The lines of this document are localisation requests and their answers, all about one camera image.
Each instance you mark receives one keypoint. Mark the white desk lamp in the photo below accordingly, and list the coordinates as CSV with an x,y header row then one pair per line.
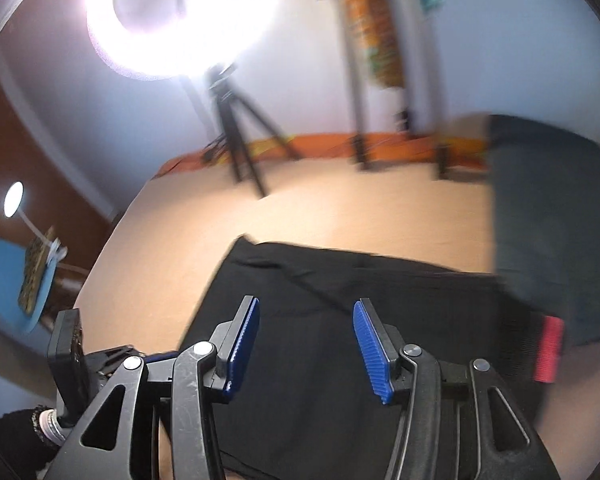
x,y
13,199

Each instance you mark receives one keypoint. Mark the orange patterned scarf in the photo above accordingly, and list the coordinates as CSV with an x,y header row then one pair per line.
x,y
375,25

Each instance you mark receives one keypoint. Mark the blue chair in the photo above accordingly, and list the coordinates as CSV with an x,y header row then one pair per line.
x,y
0,280

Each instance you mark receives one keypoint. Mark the folded dark grey pants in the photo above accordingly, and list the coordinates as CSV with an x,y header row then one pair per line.
x,y
545,210

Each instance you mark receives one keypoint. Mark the black pants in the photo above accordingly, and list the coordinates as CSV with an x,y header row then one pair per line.
x,y
305,310

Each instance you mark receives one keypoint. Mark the silver tripod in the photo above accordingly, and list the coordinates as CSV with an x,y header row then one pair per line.
x,y
360,125

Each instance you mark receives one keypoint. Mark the patterned item on chair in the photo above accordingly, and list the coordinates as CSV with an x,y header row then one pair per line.
x,y
35,275

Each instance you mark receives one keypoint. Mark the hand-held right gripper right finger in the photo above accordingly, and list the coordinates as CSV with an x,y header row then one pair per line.
x,y
372,355

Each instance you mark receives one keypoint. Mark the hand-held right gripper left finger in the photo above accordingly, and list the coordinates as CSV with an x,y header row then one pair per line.
x,y
242,340

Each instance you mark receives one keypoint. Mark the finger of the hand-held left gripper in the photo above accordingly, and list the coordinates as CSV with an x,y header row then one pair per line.
x,y
105,360

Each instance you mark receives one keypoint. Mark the small black tripod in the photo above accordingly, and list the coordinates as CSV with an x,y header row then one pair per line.
x,y
232,130

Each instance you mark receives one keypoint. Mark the person's left forearm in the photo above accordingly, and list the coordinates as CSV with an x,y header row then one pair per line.
x,y
15,445

